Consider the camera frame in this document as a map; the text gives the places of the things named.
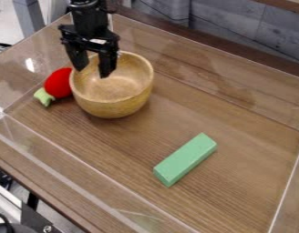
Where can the light wooden bowl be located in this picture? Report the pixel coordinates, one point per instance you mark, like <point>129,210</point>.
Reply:
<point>120,94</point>

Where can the green rectangular block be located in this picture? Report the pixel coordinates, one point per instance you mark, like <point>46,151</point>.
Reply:
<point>176,165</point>

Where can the red plush fruit green stem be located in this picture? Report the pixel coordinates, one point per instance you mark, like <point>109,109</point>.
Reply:
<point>56,87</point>

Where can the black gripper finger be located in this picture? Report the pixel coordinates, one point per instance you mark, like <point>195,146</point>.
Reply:
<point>106,64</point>
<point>78,57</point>

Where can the black metal bracket with bolt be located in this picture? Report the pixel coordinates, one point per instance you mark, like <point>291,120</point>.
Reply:
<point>34,221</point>

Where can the clear acrylic tray enclosure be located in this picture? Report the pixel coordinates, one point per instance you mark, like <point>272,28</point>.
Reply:
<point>89,166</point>

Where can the grey table leg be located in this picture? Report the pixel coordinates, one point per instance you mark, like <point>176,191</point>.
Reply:
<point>29,15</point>

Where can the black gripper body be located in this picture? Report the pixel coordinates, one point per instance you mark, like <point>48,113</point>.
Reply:
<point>88,33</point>

